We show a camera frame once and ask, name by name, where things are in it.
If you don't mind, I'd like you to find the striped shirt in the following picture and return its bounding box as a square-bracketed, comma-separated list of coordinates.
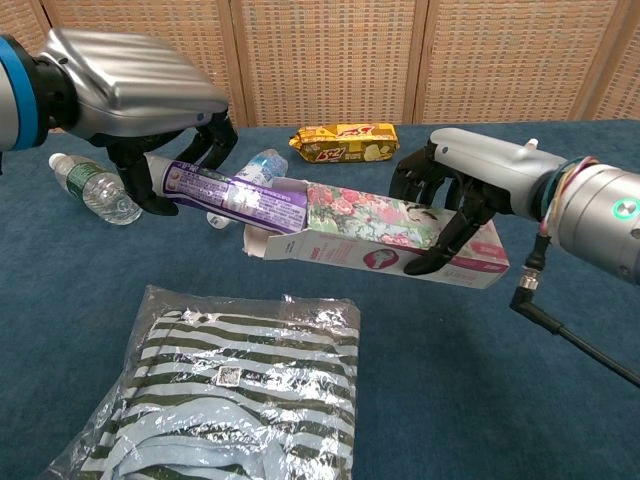
[37, 284, 364, 480]

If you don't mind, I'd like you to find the purple toothpaste tube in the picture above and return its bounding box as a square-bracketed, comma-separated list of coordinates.
[144, 153, 309, 236]

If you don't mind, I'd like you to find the blue table cloth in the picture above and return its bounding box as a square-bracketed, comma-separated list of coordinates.
[0, 118, 640, 480]

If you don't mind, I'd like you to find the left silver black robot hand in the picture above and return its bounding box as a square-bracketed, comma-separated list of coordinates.
[34, 27, 240, 217]

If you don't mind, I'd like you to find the clear bottle green cap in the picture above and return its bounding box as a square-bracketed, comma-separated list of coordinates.
[48, 152, 144, 226]

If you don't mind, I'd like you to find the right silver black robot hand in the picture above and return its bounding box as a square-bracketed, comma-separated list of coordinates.
[388, 128, 569, 276]

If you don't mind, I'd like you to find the clear bottle white cap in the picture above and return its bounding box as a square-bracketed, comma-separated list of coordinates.
[206, 148, 290, 231]

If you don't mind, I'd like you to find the black arm cable with plug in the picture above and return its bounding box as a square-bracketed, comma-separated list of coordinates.
[508, 232, 640, 389]

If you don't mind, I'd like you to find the yellow biscuit pack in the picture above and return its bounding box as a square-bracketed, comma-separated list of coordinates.
[288, 122, 400, 165]

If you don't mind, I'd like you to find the floral toothpaste box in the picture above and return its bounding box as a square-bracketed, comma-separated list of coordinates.
[242, 176, 511, 291]

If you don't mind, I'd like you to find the bamboo folding screen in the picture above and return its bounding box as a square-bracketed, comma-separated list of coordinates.
[0, 0, 640, 134]

